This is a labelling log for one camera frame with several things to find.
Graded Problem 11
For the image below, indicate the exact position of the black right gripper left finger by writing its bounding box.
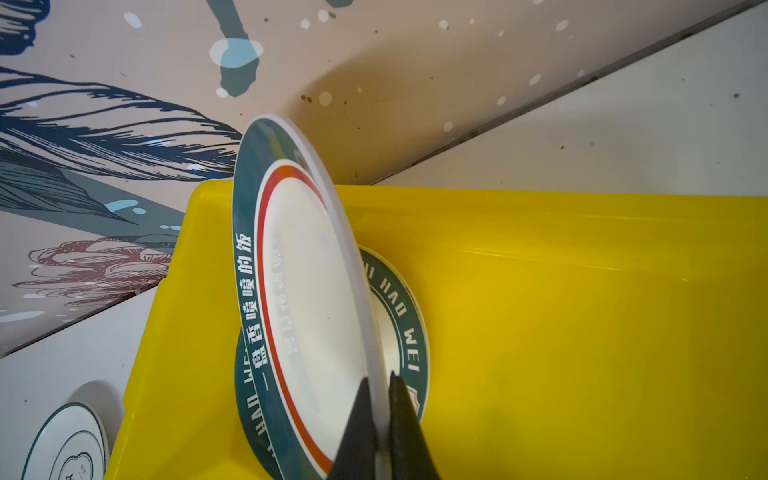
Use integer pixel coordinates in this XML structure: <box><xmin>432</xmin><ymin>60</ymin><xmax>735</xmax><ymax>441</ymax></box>
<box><xmin>327</xmin><ymin>378</ymin><xmax>377</xmax><ymax>480</ymax></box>

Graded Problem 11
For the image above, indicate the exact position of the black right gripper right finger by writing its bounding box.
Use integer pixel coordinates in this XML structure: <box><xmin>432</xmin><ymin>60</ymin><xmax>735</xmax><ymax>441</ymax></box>
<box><xmin>389</xmin><ymin>372</ymin><xmax>440</xmax><ymax>480</ymax></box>

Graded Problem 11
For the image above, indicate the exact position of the white plate green lettered rim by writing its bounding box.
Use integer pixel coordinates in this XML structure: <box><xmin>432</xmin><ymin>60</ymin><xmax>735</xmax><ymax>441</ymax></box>
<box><xmin>234</xmin><ymin>247</ymin><xmax>430</xmax><ymax>479</ymax></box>

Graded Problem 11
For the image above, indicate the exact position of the white plate green red rim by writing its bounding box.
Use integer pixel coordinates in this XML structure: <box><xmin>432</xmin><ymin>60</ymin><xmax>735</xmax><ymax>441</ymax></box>
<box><xmin>232</xmin><ymin>114</ymin><xmax>391</xmax><ymax>479</ymax></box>

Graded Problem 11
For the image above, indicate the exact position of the yellow plastic bin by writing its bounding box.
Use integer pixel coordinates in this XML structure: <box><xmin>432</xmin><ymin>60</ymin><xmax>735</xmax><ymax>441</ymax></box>
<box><xmin>108</xmin><ymin>180</ymin><xmax>767</xmax><ymax>479</ymax></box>

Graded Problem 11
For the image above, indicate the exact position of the white plate thin green rim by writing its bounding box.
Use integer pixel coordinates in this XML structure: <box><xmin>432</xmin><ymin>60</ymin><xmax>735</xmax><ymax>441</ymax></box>
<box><xmin>21</xmin><ymin>402</ymin><xmax>110</xmax><ymax>480</ymax></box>

